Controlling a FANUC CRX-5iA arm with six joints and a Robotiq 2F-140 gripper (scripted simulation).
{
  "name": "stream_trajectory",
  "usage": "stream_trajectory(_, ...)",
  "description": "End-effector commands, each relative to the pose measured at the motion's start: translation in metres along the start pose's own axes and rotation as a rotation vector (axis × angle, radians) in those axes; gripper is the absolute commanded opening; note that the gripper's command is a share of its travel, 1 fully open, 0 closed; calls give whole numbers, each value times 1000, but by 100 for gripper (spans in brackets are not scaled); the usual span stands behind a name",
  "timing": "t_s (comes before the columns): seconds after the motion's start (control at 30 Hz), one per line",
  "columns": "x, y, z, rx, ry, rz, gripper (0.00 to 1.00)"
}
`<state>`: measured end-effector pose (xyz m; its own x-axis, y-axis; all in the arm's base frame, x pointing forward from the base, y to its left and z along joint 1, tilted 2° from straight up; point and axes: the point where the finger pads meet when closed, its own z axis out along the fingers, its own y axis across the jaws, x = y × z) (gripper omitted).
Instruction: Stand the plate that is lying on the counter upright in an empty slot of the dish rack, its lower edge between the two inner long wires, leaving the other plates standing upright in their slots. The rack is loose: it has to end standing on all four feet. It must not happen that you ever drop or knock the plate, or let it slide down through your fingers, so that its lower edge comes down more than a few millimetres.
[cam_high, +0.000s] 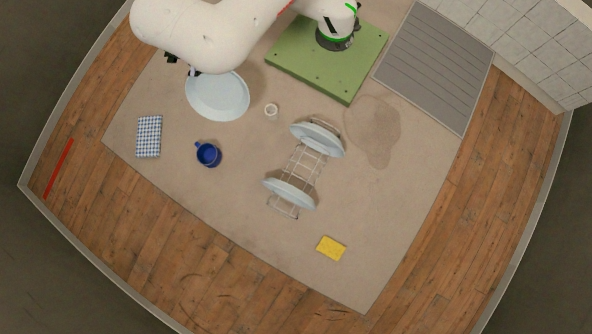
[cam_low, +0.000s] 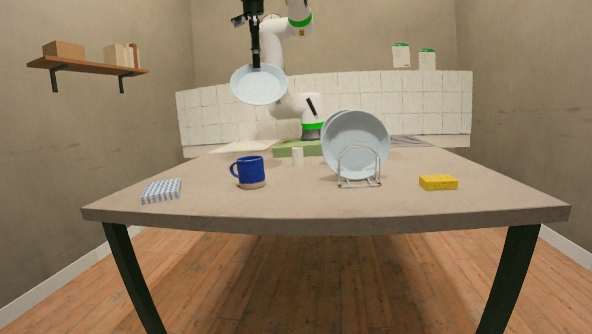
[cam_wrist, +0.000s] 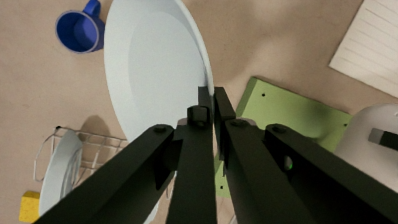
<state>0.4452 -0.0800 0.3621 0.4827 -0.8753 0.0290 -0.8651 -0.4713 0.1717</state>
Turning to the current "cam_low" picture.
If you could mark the dark blue mug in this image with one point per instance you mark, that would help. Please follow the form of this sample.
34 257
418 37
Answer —
251 173

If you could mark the yellow sponge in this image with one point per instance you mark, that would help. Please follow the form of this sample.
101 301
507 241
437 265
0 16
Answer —
438 182

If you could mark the white tiled splashback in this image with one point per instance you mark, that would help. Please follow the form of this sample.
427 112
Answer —
433 105

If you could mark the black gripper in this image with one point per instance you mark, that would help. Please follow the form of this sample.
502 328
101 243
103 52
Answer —
254 8

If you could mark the blue and white checked towel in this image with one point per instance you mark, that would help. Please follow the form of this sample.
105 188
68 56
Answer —
161 191

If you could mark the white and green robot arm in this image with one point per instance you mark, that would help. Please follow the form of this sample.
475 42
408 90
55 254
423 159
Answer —
308 107

